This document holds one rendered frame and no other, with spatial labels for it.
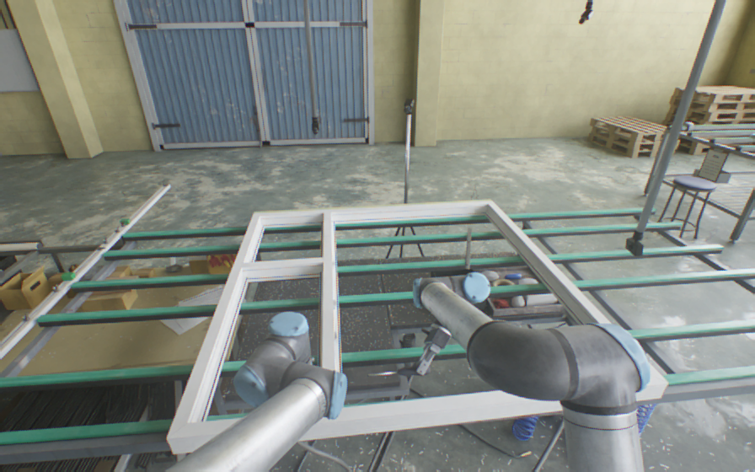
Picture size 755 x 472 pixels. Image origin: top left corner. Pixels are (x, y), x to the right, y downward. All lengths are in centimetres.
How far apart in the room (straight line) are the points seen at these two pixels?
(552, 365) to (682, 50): 925
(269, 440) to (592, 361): 50
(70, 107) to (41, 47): 89
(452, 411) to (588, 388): 59
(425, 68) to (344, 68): 140
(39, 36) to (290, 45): 372
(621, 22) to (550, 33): 131
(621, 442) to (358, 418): 68
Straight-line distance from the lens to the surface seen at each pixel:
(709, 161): 539
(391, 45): 735
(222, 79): 750
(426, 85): 710
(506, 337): 70
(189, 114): 779
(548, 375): 68
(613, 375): 73
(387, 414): 120
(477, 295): 121
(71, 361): 220
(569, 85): 854
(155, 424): 143
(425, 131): 724
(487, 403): 126
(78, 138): 832
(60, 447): 154
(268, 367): 87
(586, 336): 72
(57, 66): 814
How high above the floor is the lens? 190
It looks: 28 degrees down
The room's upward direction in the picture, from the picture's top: straight up
